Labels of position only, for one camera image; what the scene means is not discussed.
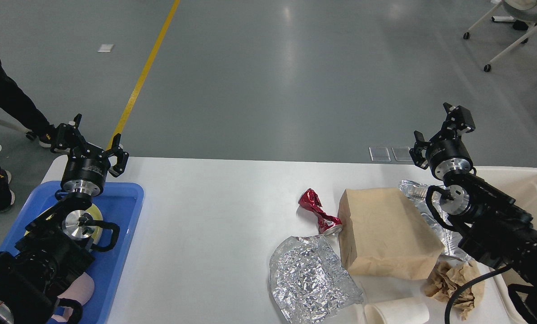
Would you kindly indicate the yellow plate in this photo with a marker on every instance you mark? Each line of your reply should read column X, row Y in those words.
column 73, row 225

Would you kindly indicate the pink mug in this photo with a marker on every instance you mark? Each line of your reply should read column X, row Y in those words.
column 81, row 290

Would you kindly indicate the brown paper bag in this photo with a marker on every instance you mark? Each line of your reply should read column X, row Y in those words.
column 384, row 234

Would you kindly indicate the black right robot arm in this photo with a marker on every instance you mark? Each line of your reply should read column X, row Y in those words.
column 494, row 230

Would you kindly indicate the beige plastic bin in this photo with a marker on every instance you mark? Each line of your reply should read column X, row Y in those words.
column 521, row 184

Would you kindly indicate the crushed red can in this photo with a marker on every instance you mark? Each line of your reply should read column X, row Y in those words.
column 327, row 224

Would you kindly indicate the crumpled aluminium foil sheet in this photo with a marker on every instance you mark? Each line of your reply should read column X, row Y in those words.
column 308, row 281

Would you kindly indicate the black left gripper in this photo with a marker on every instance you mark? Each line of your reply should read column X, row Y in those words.
column 86, row 172

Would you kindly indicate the person in black clothes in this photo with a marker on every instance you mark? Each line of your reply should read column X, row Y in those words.
column 18, row 104

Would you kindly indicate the white paper cup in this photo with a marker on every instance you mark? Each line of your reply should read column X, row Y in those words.
column 411, row 310

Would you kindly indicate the crumpled brown paper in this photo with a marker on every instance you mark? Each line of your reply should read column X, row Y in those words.
column 444, row 280

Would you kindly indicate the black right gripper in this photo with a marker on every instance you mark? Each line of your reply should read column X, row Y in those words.
column 448, row 152

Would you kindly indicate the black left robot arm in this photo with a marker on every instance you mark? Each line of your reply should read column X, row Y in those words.
column 31, row 281

